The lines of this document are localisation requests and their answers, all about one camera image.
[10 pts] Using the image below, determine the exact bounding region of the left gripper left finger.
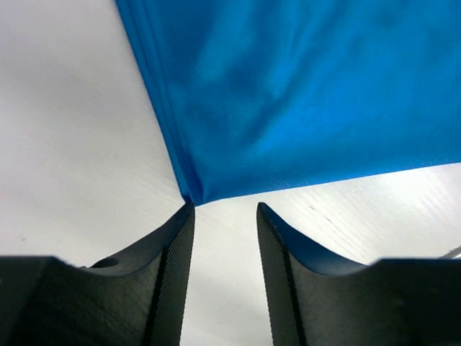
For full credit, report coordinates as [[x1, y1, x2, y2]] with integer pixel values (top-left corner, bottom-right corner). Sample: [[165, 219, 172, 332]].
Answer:
[[1, 203, 194, 345]]

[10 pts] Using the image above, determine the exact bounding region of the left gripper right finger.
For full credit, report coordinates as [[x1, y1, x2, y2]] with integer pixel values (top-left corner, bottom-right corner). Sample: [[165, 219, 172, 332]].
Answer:
[[256, 203, 460, 345]]

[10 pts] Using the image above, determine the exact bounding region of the blue cloth napkin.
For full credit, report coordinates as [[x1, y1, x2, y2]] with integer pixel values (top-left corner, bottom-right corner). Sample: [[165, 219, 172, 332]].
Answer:
[[117, 1, 460, 205]]

